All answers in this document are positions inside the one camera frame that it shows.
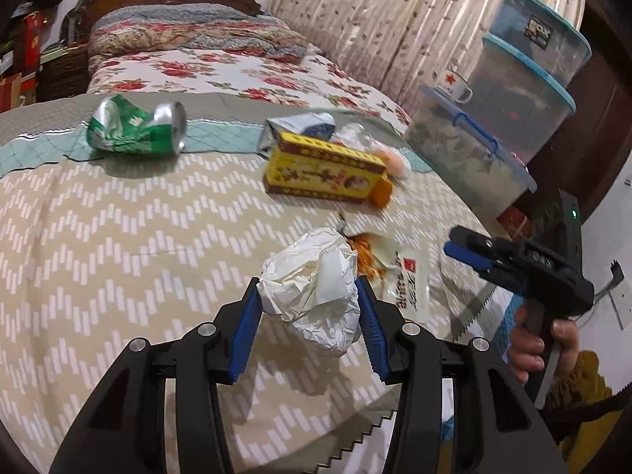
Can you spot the white paper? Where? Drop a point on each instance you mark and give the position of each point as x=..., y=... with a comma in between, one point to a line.
x=308, y=301

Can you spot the yellow box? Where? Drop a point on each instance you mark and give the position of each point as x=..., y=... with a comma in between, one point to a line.
x=321, y=173

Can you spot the person's right forearm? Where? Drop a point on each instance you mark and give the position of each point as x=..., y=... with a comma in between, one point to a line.
x=590, y=380

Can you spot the small clear teal-lid container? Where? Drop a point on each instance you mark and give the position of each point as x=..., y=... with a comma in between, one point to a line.
x=538, y=29

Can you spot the clear crinkled plastic wrapper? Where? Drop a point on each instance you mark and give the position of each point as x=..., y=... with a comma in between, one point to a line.
x=356, y=136

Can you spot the clear plastic snack wrapper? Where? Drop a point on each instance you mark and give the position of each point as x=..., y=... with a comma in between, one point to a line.
x=400, y=276

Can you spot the beige chevron blanket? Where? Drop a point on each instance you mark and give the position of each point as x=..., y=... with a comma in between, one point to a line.
x=123, y=256

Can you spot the silver foil packet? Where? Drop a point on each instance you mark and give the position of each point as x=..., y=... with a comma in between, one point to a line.
x=296, y=126

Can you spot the dark wooden wardrobe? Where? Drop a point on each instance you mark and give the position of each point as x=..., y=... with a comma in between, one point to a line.
x=610, y=133

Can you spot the red gift box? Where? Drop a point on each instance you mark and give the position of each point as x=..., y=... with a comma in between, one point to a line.
x=28, y=44

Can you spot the floral bedsheet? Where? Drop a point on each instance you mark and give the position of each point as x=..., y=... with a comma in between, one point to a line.
x=222, y=76

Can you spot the patchwork floral quilt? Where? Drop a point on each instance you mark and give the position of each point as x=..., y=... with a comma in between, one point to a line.
x=197, y=29

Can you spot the white enamel mug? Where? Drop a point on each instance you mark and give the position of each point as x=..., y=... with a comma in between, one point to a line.
x=453, y=88

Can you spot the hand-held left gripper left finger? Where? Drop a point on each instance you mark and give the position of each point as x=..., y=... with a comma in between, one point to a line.
x=244, y=331

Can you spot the pink cup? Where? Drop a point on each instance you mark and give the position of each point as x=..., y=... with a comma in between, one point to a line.
x=396, y=163

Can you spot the beige patterned curtain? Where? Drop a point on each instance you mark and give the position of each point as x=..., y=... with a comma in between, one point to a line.
x=375, y=19

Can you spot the large clear teal-lid container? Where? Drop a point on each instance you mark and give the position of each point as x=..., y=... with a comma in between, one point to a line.
x=523, y=108

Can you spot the crushed green can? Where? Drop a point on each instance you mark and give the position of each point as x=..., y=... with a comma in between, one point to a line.
x=133, y=126

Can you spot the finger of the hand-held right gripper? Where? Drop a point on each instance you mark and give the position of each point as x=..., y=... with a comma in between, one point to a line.
x=481, y=244
x=464, y=254

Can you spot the dark bedside table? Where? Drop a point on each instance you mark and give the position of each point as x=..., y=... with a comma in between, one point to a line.
x=61, y=71

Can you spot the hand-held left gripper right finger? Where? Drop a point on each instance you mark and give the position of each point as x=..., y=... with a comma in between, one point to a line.
x=375, y=328

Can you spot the clear container with blue latch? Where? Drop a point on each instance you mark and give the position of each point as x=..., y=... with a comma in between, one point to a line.
x=459, y=158

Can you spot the person's right hand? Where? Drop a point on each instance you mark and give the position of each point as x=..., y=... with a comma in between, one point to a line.
x=523, y=353

